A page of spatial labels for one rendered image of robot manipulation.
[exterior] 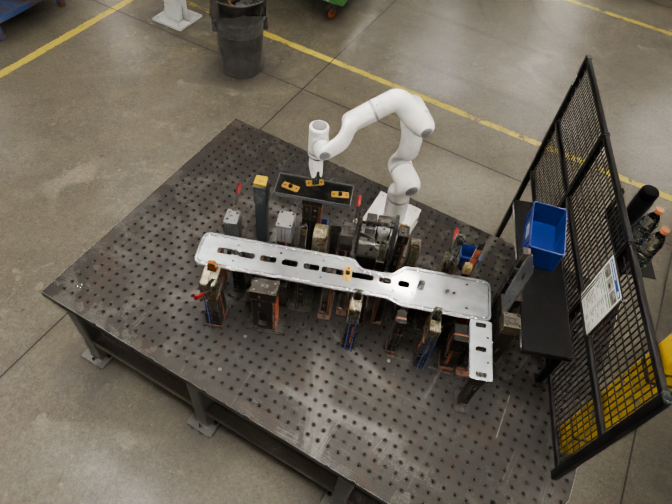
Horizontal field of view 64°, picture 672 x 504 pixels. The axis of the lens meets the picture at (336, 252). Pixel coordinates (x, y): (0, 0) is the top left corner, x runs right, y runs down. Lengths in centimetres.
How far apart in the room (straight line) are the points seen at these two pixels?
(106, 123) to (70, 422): 251
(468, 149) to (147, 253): 292
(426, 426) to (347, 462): 39
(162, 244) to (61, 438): 118
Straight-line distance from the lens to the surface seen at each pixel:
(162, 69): 544
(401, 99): 232
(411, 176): 266
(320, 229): 254
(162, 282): 287
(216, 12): 493
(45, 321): 378
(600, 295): 241
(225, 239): 260
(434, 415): 257
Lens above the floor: 303
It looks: 52 degrees down
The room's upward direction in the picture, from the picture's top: 8 degrees clockwise
